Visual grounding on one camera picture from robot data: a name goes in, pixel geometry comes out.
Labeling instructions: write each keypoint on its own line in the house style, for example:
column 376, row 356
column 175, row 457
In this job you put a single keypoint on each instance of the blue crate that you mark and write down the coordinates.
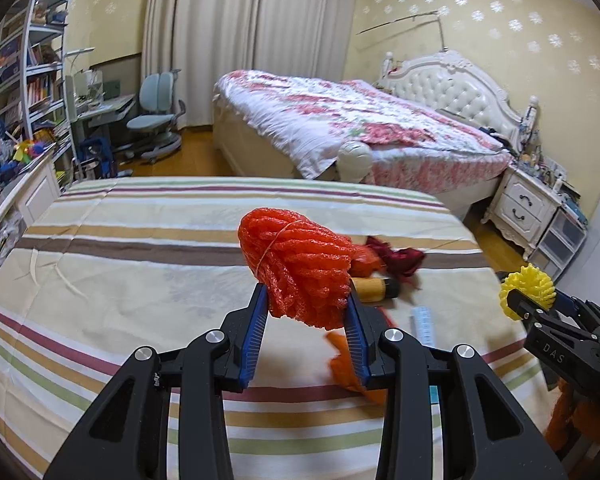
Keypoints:
column 97, row 157

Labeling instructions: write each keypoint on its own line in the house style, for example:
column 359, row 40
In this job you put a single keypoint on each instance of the striped sheet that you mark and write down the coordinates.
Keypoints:
column 130, row 260

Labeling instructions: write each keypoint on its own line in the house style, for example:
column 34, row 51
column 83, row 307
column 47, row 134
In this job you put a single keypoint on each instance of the yellow cylinder with black cap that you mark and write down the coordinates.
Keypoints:
column 372, row 287

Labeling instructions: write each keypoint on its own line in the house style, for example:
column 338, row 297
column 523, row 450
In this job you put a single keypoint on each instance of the thin metal pole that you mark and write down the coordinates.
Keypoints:
column 400, row 21

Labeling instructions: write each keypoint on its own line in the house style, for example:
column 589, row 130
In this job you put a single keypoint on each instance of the white cabinet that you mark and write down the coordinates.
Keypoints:
column 35, row 195

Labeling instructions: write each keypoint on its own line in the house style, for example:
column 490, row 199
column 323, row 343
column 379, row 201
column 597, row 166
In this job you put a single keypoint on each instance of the white tufted headboard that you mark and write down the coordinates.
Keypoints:
column 455, row 90

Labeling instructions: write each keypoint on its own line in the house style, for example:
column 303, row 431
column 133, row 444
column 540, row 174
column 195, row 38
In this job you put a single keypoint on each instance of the dark red cloth scrap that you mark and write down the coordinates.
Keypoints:
column 400, row 257

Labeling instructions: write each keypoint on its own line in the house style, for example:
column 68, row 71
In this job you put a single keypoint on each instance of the grey desk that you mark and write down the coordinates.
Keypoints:
column 105, row 110

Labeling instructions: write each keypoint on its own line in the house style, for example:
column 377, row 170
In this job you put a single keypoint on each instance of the orange foam fruit net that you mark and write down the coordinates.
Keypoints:
column 290, row 260

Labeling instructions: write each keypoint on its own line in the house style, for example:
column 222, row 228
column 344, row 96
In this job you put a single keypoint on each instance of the white bookshelf with books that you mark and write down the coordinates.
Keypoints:
column 40, row 95

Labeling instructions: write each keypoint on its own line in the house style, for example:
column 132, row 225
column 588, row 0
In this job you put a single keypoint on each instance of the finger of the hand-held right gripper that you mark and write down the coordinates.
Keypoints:
column 570, row 305
column 525, row 307

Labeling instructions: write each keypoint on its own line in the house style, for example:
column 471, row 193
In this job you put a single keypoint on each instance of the clear plastic box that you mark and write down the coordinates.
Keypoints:
column 92, row 85

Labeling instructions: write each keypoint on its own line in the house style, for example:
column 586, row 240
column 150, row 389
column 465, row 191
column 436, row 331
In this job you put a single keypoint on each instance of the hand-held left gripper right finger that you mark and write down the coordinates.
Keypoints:
column 357, row 340

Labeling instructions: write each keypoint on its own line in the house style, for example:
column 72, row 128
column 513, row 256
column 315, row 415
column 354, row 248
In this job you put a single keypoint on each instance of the beige curtain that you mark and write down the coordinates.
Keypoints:
column 205, row 35
column 305, row 20

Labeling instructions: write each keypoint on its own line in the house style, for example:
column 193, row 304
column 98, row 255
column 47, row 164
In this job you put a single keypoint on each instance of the bed with floral cover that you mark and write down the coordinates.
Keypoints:
column 330, row 110

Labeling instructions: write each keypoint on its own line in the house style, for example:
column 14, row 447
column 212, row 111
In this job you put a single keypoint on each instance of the pile of colourful toys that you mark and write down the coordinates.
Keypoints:
column 25, row 152

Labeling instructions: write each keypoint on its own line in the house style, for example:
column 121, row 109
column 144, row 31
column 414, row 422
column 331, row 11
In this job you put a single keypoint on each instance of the white nightstand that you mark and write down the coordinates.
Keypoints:
column 520, row 205

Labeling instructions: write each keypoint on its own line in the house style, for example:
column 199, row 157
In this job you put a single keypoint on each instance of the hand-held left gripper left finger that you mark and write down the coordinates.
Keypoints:
column 252, row 330

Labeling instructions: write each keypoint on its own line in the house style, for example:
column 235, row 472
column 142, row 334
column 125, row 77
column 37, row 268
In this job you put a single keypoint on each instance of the white desk lamp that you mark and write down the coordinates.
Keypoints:
column 82, row 50

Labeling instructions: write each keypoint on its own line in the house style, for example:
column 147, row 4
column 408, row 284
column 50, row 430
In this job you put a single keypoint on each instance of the yellow foam fruit net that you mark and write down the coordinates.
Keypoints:
column 530, row 280

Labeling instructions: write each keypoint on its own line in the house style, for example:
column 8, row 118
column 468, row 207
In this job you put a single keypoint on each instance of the clear plastic drawer unit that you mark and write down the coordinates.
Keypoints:
column 560, row 240

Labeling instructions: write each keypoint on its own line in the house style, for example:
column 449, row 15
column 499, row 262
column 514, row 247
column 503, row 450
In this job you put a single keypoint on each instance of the white bed frame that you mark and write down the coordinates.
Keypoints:
column 235, row 145

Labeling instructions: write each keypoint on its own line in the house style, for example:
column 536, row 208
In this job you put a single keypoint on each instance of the orange clothing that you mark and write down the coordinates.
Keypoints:
column 565, row 410

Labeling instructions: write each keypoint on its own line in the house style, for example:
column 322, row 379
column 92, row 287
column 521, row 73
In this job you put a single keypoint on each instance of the blue-grey desk chair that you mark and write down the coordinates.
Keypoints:
column 152, row 122

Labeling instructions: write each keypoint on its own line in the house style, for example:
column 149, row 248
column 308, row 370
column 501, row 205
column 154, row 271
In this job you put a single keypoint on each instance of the dark items on bed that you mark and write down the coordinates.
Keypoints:
column 495, row 135

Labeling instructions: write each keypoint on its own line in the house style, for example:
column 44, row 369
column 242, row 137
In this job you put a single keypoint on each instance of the nightstand clutter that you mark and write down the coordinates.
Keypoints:
column 535, row 160

